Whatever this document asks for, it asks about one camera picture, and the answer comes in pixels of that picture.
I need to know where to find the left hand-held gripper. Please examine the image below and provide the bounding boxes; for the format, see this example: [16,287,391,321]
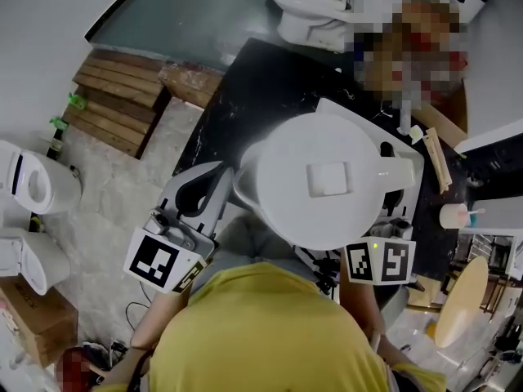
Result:
[123,161,236,295]

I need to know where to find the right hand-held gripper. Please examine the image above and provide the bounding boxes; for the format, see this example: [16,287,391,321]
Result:
[345,140,418,287]

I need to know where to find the white round lidded appliance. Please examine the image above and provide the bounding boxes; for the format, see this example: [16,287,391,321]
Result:
[232,112,418,253]

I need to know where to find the person's right forearm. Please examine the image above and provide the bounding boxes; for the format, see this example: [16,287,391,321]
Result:
[337,278,414,372]

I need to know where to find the person's left forearm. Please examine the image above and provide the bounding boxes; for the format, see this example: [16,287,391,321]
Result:
[93,286,193,392]

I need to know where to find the white rectangular tray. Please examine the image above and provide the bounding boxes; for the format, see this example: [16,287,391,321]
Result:
[314,97,427,237]

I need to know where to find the person's grey trousers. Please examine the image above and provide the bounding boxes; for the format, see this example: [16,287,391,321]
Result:
[190,213,324,298]

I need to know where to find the light wooden stick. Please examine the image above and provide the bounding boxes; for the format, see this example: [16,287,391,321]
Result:
[422,127,454,196]

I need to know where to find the brown cardboard tray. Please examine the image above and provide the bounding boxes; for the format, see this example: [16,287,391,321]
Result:
[410,78,469,149]

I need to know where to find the white mug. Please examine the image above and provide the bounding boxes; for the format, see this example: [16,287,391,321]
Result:
[439,202,469,230]

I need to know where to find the black cabinet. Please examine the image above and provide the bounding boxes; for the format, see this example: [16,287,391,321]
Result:
[456,142,523,204]

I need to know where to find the person's yellow shirt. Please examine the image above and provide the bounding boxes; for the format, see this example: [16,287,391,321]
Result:
[92,261,449,392]

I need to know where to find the black table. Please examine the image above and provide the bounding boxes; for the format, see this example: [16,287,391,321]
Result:
[173,37,472,286]

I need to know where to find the dark sneaker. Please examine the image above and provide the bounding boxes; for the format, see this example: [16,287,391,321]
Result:
[82,340,128,373]

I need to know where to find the worn wooden beam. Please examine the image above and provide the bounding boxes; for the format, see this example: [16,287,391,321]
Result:
[158,60,226,110]

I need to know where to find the white smart toilet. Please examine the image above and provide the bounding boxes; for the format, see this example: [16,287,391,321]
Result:
[0,226,73,297]
[0,139,84,216]

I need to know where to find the dark wooden steps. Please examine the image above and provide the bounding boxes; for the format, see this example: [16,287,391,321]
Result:
[60,48,173,161]

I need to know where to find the white ceramic toilet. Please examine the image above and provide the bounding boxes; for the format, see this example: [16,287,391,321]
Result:
[267,0,357,53]

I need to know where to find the round wooden stool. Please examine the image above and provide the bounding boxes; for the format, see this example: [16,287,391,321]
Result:
[432,255,490,349]

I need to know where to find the green plastic bottle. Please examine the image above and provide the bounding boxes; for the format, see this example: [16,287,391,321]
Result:
[45,116,70,161]
[66,91,89,112]

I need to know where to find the large cardboard box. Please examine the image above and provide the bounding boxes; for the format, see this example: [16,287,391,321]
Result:
[0,274,80,369]

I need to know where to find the red cap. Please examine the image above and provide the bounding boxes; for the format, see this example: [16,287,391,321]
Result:
[54,345,93,392]

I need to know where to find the black floor cable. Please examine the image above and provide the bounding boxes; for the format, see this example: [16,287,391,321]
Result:
[124,279,153,331]

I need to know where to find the black and white cable bundle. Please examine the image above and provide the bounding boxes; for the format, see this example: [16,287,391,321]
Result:
[293,245,342,302]

